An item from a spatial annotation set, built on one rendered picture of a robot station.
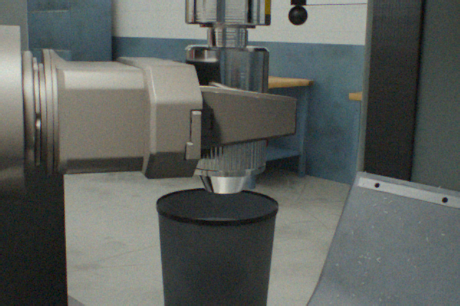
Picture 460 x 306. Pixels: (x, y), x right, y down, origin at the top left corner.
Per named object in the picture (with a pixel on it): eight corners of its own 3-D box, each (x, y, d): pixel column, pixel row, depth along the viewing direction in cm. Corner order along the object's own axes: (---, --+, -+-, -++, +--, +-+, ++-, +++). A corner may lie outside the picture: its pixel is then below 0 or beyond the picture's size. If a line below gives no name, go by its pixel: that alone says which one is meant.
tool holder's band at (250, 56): (281, 65, 36) (282, 47, 36) (247, 67, 32) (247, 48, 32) (209, 61, 38) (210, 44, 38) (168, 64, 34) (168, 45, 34)
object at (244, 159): (277, 166, 37) (281, 65, 36) (244, 181, 33) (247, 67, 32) (208, 157, 39) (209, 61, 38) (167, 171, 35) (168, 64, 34)
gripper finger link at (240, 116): (290, 144, 35) (180, 147, 33) (292, 85, 34) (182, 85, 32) (302, 149, 33) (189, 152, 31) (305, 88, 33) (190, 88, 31)
